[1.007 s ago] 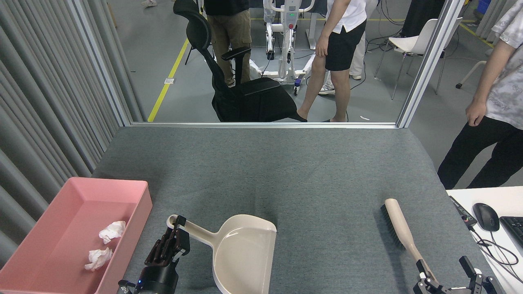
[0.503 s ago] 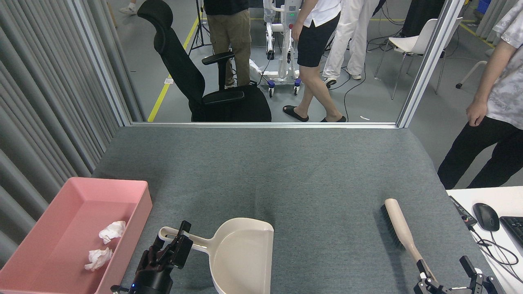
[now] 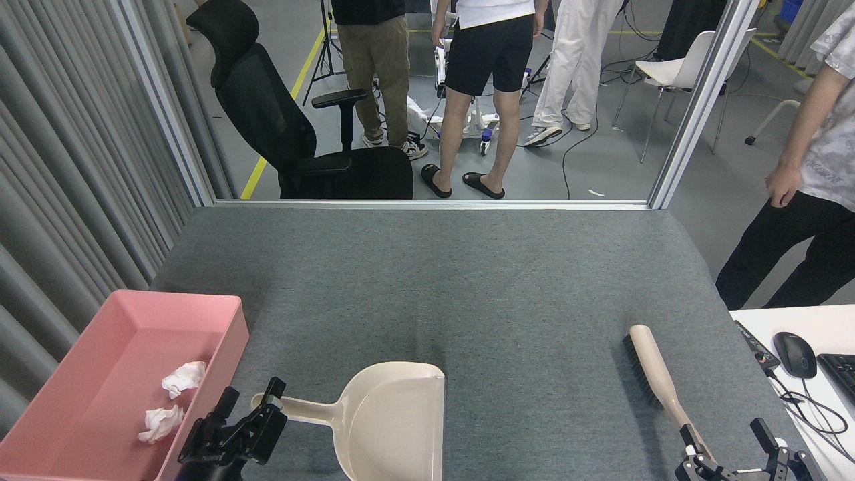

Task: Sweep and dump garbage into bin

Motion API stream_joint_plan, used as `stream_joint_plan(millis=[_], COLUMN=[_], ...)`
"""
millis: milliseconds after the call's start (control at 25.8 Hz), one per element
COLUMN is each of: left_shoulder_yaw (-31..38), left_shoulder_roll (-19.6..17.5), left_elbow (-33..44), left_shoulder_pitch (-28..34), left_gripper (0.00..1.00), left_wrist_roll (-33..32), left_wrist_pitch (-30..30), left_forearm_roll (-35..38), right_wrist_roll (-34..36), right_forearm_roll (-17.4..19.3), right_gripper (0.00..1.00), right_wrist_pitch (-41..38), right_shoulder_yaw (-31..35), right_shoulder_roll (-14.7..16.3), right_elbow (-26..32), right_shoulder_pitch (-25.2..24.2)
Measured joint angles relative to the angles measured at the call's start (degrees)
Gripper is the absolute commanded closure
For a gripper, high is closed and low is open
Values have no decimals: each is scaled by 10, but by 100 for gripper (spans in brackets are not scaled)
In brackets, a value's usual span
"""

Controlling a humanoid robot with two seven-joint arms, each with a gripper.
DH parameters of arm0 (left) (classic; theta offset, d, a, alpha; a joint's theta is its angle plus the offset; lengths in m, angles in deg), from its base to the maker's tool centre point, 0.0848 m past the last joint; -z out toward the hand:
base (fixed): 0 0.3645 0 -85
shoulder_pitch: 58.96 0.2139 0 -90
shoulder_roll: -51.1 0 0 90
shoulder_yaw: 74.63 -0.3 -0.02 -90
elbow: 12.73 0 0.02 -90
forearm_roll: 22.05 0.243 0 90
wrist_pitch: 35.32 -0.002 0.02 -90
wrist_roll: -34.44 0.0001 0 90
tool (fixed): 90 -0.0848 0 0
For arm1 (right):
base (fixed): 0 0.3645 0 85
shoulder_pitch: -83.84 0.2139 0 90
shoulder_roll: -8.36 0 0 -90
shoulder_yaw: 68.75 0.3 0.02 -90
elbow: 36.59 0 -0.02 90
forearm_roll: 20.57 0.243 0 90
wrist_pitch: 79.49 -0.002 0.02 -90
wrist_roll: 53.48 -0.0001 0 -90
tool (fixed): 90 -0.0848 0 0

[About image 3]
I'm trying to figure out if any grey pleated curtain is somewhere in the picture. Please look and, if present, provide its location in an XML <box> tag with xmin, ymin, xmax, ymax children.
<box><xmin>0</xmin><ymin>0</ymin><xmax>238</xmax><ymax>438</ymax></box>
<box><xmin>777</xmin><ymin>0</ymin><xmax>839</xmax><ymax>64</ymax></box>

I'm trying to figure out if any black keyboard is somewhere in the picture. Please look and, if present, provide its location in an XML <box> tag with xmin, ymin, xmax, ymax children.
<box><xmin>816</xmin><ymin>353</ymin><xmax>855</xmax><ymax>405</ymax></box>

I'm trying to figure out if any black computer mouse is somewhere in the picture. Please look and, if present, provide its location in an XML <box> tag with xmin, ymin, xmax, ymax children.
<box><xmin>773</xmin><ymin>332</ymin><xmax>818</xmax><ymax>379</ymax></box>

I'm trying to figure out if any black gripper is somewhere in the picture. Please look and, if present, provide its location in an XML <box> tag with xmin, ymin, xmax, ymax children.
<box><xmin>175</xmin><ymin>377</ymin><xmax>289</xmax><ymax>481</ymax></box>
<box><xmin>675</xmin><ymin>418</ymin><xmax>829</xmax><ymax>481</ymax></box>

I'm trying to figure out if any white desk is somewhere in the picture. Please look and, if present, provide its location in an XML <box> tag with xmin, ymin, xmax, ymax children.
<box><xmin>729</xmin><ymin>305</ymin><xmax>855</xmax><ymax>481</ymax></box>

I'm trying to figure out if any white plastic chair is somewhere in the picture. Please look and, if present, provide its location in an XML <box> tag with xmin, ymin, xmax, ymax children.
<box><xmin>613</xmin><ymin>28</ymin><xmax>757</xmax><ymax>164</ymax></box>

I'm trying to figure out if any black floor cable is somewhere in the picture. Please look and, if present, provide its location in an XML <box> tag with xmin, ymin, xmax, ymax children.
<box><xmin>562</xmin><ymin>107</ymin><xmax>599</xmax><ymax>200</ymax></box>

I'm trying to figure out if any person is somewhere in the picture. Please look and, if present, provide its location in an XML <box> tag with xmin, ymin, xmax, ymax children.
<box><xmin>523</xmin><ymin>0</ymin><xmax>625</xmax><ymax>148</ymax></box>
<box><xmin>332</xmin><ymin>0</ymin><xmax>429</xmax><ymax>161</ymax></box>
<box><xmin>715</xmin><ymin>3</ymin><xmax>855</xmax><ymax>309</ymax></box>
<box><xmin>421</xmin><ymin>0</ymin><xmax>552</xmax><ymax>200</ymax></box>

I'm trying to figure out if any beige brush with black bristles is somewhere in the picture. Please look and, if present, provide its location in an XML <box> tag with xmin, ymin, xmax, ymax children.
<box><xmin>623</xmin><ymin>325</ymin><xmax>714</xmax><ymax>462</ymax></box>

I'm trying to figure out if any black office chair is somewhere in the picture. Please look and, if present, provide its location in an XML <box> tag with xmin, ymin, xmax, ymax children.
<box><xmin>186</xmin><ymin>0</ymin><xmax>414</xmax><ymax>200</ymax></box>

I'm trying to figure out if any pink plastic bin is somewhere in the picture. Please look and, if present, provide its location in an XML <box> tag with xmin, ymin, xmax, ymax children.
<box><xmin>0</xmin><ymin>289</ymin><xmax>250</xmax><ymax>481</ymax></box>

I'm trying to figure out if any black flat cable hub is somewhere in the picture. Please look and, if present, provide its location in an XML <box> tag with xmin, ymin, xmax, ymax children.
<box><xmin>733</xmin><ymin>321</ymin><xmax>781</xmax><ymax>373</ymax></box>

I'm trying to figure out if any silver table rail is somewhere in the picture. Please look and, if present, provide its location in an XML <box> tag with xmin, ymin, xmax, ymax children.
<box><xmin>212</xmin><ymin>198</ymin><xmax>652</xmax><ymax>212</ymax></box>

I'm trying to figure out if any grey chair with white base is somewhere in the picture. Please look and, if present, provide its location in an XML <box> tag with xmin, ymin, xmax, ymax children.
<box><xmin>745</xmin><ymin>99</ymin><xmax>801</xmax><ymax>146</ymax></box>

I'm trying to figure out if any beige plastic dustpan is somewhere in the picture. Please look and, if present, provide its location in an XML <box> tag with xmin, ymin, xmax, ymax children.
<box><xmin>251</xmin><ymin>361</ymin><xmax>446</xmax><ymax>481</ymax></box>

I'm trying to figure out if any person's hand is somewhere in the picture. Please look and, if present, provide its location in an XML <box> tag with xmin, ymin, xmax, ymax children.
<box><xmin>765</xmin><ymin>164</ymin><xmax>802</xmax><ymax>208</ymax></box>

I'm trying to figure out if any black tripod stand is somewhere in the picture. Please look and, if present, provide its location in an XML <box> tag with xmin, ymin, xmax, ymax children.
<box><xmin>303</xmin><ymin>0</ymin><xmax>345</xmax><ymax>106</ymax></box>

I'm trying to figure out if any black desk cable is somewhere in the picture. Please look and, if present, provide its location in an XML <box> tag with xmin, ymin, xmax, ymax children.
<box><xmin>763</xmin><ymin>366</ymin><xmax>855</xmax><ymax>464</ymax></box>

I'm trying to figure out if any white stand on wheels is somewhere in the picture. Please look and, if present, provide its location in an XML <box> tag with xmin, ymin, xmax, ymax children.
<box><xmin>406</xmin><ymin>40</ymin><xmax>535</xmax><ymax>156</ymax></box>

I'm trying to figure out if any white tissue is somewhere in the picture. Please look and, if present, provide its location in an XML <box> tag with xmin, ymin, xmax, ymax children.
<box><xmin>161</xmin><ymin>361</ymin><xmax>206</xmax><ymax>400</ymax></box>
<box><xmin>138</xmin><ymin>405</ymin><xmax>184</xmax><ymax>444</ymax></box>

